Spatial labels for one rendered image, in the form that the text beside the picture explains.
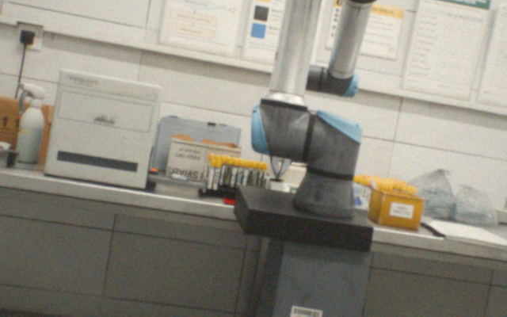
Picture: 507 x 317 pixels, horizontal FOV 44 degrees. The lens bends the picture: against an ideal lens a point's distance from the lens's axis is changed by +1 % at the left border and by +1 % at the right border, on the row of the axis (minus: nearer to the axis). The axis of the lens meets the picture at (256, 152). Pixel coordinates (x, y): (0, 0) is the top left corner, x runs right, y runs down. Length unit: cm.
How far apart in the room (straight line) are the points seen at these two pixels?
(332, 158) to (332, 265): 24
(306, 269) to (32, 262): 136
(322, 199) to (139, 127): 60
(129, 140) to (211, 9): 82
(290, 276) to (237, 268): 108
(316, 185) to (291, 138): 12
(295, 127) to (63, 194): 68
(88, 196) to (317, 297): 69
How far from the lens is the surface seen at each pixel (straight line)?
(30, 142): 202
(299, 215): 137
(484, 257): 199
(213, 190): 186
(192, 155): 206
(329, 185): 144
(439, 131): 262
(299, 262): 142
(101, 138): 177
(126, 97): 176
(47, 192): 178
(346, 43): 164
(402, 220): 195
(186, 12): 241
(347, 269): 145
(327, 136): 143
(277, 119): 143
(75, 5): 245
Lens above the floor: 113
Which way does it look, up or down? 3 degrees down
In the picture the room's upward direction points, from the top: 10 degrees clockwise
